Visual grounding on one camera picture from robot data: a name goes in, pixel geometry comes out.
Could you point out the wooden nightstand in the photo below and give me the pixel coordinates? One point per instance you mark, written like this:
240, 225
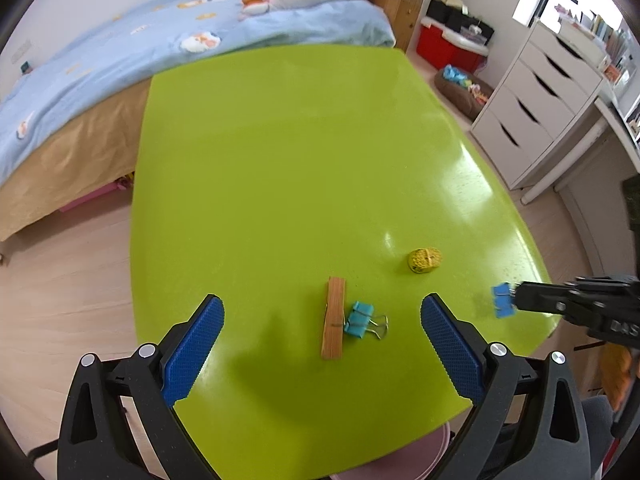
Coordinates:
402, 15

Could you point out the pink storage box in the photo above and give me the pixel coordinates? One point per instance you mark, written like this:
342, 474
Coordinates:
87, 199

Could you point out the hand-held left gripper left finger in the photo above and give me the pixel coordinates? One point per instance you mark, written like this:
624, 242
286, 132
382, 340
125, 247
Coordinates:
192, 347

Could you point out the blue yarn toy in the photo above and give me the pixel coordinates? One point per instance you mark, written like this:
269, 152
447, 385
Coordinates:
457, 75

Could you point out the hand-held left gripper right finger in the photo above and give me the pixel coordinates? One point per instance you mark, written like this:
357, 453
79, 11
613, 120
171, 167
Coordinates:
452, 350

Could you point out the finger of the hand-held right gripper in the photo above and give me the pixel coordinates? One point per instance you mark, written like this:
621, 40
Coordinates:
602, 281
542, 297

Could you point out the red storage box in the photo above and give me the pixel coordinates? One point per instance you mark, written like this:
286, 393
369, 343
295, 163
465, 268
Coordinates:
442, 47

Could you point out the person's right hand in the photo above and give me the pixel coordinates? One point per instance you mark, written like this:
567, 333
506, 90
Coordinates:
617, 375

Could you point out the black storage boxes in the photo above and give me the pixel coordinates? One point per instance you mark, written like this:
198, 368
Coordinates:
465, 17

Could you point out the pink waste bin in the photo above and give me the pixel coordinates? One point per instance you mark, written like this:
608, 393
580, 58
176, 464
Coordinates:
400, 455

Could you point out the black metal frame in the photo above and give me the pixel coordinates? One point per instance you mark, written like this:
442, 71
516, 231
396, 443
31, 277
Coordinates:
42, 450

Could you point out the wooden clothespin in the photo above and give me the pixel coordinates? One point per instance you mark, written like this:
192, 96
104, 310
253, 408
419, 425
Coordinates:
334, 330

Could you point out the white desk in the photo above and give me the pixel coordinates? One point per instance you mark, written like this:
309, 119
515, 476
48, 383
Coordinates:
620, 120

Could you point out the white drawer cabinet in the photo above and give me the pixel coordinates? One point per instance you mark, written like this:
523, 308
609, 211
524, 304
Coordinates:
520, 110

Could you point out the light blue printed blanket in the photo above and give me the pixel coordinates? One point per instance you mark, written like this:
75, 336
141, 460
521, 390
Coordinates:
125, 45

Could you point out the yellow rubber band ball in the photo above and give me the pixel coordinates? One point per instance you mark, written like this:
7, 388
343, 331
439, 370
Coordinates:
425, 260

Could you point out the brown pet bed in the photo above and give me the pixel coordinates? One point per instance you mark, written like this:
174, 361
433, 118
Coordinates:
460, 100

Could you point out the blue binder clip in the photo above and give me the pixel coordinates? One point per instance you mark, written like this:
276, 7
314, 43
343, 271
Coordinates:
502, 301
357, 320

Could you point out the bed with beige skirt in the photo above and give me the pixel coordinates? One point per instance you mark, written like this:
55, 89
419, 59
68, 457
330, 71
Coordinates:
65, 165

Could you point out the row of books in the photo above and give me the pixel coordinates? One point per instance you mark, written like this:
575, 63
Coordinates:
610, 35

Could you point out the colourful toys under bed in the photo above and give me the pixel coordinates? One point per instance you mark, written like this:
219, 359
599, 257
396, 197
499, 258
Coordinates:
125, 181

